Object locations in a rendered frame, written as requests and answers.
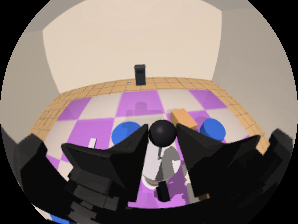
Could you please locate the blue cylinder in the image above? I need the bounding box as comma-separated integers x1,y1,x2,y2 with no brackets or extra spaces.
110,121,141,145
200,119,226,141
51,214,76,224

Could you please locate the glass french press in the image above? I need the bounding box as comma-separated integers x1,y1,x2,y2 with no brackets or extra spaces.
141,120,181,202

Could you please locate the tan rectangular block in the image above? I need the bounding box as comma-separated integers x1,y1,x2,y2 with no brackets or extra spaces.
169,108,197,129

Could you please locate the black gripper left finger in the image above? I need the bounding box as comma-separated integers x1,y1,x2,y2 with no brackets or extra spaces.
61,124,149,202

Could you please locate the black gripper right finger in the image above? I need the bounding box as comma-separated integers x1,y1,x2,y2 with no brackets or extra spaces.
176,123,262,197

